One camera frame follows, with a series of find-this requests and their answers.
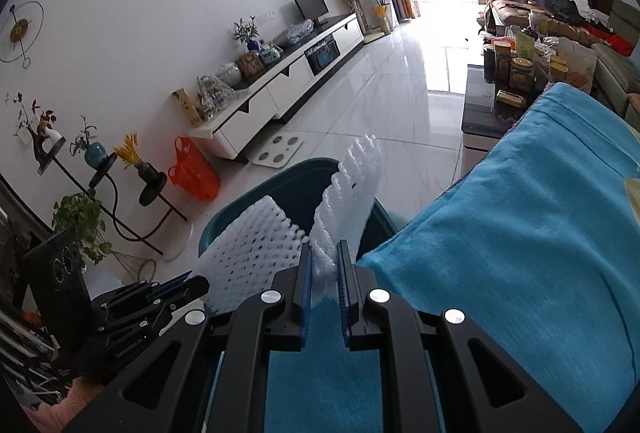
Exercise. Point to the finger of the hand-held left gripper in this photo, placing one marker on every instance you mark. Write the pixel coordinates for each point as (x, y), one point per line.
(127, 293)
(187, 290)

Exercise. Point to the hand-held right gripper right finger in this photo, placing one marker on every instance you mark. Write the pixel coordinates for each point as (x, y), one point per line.
(344, 285)

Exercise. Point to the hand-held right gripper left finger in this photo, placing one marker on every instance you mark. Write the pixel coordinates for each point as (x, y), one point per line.
(306, 285)

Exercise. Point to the white foam net sleeve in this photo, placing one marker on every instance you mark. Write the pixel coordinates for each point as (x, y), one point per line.
(250, 245)
(350, 183)

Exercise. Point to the teal plastic bin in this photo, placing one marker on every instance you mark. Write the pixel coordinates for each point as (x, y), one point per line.
(300, 183)

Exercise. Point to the person's left forearm pink sleeve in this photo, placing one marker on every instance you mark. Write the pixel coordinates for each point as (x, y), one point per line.
(75, 400)

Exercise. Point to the green leafy potted plant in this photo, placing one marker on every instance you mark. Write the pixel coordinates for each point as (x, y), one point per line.
(80, 218)

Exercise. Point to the black metal plant stand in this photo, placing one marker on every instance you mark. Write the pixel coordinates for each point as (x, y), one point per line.
(117, 208)

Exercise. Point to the orange plastic bag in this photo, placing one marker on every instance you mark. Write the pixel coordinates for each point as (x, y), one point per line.
(192, 173)

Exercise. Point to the dark vase with yellow wheat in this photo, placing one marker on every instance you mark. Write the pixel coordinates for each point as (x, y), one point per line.
(142, 170)

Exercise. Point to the teal vase with plant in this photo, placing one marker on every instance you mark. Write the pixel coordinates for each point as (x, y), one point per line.
(95, 154)

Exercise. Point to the white bathroom scale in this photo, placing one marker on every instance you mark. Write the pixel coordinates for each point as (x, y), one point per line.
(277, 152)

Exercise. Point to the white vase with red flowers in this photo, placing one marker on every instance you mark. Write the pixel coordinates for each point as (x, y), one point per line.
(42, 128)

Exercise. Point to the white TV cabinet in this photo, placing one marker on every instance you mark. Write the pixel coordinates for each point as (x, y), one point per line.
(260, 113)

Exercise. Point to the yellow carton box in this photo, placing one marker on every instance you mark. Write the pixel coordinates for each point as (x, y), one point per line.
(187, 108)

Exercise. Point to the blue towel cloth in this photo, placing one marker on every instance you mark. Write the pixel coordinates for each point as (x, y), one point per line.
(525, 238)

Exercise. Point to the clear bag with ornament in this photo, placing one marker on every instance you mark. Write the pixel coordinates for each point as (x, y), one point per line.
(215, 97)

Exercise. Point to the dark glass coffee table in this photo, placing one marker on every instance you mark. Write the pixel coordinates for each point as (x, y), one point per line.
(479, 115)

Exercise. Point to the brown wooden box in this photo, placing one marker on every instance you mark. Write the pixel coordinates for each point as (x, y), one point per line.
(250, 63)

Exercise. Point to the black appliance in cabinet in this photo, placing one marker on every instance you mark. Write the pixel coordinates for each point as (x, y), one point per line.
(322, 55)

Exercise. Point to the blue and white ceramic jar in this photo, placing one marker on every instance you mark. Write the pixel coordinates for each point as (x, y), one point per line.
(270, 54)

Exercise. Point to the gold tin box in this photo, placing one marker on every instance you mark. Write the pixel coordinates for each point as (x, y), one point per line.
(510, 99)

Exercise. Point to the clear plastic bag with items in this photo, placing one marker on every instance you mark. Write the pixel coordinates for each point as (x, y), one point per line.
(300, 30)

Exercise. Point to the blue vase with green plant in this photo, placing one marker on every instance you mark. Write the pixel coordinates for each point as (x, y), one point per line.
(247, 35)

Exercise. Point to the cluster of food jars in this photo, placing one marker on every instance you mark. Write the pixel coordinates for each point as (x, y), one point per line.
(522, 73)

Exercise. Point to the black monitor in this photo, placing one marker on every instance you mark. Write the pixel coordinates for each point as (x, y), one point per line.
(310, 5)

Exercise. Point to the brown leather sofa seat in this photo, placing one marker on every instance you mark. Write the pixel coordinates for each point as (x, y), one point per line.
(510, 15)

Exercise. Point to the brown paper pouch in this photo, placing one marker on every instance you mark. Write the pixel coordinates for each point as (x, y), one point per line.
(580, 65)

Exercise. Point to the olive green sofa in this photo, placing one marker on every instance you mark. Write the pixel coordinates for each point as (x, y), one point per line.
(617, 73)

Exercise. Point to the black cloth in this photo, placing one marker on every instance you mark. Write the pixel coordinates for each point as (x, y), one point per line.
(565, 9)

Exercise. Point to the red cloth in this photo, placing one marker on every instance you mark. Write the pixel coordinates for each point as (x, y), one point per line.
(610, 42)

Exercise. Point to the white cloth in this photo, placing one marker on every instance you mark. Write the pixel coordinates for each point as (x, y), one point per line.
(590, 10)

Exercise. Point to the white wall socket strip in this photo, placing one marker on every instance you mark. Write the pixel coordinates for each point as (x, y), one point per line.
(264, 17)

